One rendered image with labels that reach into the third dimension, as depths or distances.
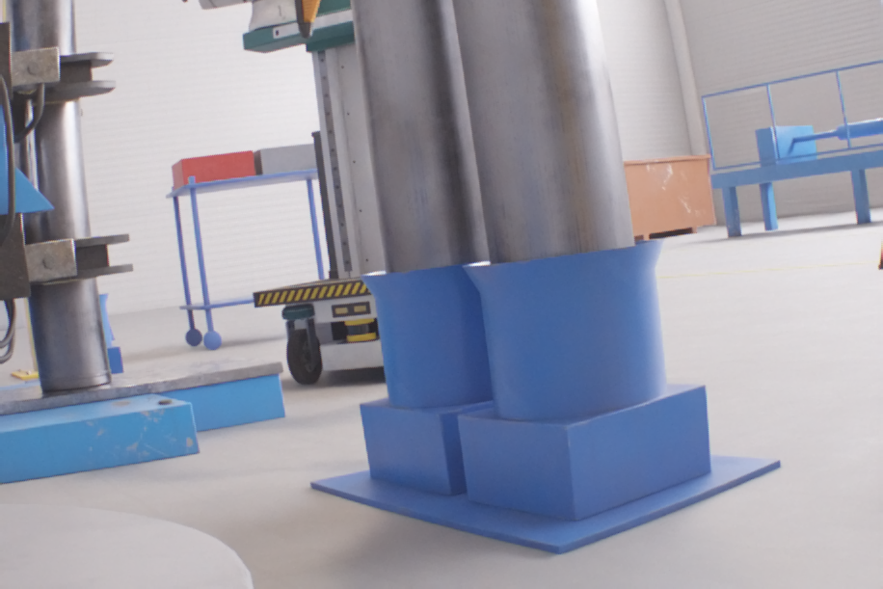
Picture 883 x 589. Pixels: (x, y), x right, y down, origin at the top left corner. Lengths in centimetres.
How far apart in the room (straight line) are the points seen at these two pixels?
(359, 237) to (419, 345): 205
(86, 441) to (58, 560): 216
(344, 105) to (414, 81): 207
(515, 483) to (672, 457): 23
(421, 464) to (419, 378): 14
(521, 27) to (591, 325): 42
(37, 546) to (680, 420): 134
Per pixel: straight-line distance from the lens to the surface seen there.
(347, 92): 389
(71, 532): 39
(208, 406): 294
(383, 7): 187
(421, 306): 181
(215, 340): 582
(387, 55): 186
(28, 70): 269
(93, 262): 281
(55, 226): 292
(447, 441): 177
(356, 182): 387
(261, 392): 300
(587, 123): 158
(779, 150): 1161
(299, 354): 365
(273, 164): 605
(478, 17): 161
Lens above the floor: 42
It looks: 1 degrees down
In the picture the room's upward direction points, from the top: 8 degrees counter-clockwise
